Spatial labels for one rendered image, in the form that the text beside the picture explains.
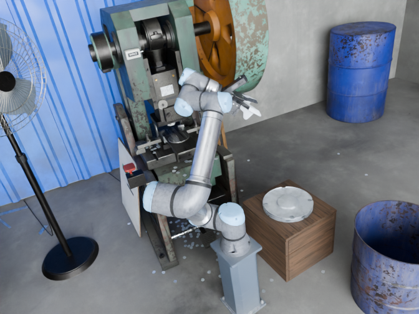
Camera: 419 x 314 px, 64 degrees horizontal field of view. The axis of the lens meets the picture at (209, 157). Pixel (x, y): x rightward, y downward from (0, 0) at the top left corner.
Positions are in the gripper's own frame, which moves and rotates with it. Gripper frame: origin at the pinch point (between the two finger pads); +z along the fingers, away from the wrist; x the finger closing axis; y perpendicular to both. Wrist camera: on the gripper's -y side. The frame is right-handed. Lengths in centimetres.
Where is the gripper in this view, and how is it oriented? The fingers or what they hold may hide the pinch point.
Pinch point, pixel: (260, 108)
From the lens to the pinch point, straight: 144.1
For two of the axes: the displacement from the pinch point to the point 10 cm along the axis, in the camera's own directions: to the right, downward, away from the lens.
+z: 9.0, 4.0, 1.9
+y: -4.4, 7.8, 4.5
